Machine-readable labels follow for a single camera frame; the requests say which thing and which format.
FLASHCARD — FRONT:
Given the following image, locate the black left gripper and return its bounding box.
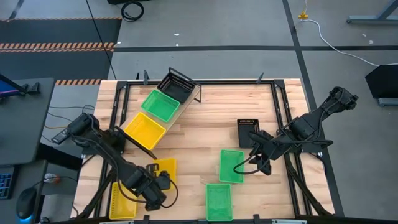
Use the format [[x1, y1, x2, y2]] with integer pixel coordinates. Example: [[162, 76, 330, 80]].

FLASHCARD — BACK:
[[136, 163, 171, 211]]

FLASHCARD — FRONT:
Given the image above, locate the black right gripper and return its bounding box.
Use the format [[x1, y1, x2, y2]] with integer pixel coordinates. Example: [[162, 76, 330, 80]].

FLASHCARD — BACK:
[[248, 131, 280, 176]]

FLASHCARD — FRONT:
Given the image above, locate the yellow slotted plastic basket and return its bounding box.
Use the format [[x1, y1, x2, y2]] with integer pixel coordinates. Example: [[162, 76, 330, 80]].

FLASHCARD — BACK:
[[108, 181, 139, 220], [152, 157, 177, 191], [123, 111, 167, 151]]

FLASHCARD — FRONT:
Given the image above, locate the green slotted plastic basket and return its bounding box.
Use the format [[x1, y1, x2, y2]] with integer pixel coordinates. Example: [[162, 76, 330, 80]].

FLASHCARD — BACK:
[[218, 149, 245, 184], [205, 183, 234, 222], [140, 89, 182, 123]]

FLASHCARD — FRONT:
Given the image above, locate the black power adapter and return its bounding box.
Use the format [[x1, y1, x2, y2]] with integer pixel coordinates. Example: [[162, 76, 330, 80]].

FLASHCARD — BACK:
[[51, 129, 71, 144]]

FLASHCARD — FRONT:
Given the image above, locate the small white orange device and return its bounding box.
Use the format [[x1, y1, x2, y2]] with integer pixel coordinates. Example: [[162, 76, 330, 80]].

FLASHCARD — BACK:
[[42, 172, 62, 185]]

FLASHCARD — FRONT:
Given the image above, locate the black computer mouse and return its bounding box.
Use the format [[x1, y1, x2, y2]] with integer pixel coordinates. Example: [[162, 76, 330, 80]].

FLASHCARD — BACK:
[[15, 187, 38, 220]]

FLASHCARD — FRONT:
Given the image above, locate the grey metal foot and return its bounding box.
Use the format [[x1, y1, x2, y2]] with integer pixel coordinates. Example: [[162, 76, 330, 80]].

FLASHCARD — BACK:
[[377, 98, 398, 108]]

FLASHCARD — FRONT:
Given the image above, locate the black desk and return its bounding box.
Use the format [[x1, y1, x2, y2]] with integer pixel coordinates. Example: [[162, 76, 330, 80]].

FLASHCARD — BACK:
[[0, 77, 56, 166]]

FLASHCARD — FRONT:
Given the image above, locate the black monitor stand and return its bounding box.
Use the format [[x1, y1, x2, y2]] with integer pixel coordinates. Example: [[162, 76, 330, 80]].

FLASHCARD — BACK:
[[21, 82, 41, 95]]

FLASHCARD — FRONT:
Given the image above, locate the backlit keyboard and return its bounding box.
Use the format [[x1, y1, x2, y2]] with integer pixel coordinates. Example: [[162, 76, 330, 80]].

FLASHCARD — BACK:
[[0, 166, 16, 200]]

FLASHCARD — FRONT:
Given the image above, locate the black hazard-striped floor mat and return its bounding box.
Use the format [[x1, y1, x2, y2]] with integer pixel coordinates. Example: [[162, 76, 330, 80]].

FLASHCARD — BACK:
[[0, 17, 123, 86]]

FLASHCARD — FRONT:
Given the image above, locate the computer monitor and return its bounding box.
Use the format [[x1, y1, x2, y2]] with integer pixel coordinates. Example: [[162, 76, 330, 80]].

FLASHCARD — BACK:
[[0, 73, 24, 99]]

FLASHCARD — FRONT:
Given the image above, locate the grey metal desk leg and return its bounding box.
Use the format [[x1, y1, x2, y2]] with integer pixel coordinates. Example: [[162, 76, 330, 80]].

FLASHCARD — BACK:
[[346, 0, 398, 25]]

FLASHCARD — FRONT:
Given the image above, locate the wooden shelf with black frame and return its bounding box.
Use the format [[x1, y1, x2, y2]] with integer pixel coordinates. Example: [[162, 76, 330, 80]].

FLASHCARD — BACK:
[[115, 67, 203, 160]]

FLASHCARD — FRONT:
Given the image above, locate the black metal table frame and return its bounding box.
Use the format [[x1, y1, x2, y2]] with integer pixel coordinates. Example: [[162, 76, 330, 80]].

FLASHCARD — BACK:
[[74, 79, 336, 218]]

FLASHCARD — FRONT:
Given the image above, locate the white floor cable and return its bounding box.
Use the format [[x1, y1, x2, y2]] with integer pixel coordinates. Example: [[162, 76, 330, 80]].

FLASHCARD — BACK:
[[300, 18, 398, 68]]

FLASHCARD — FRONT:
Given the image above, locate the long thin black cable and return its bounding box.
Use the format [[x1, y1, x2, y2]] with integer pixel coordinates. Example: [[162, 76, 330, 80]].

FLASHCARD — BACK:
[[85, 0, 118, 81]]

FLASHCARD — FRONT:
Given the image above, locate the coiled black cable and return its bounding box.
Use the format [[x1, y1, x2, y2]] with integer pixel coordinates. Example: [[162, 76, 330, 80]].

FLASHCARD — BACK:
[[120, 1, 145, 22]]

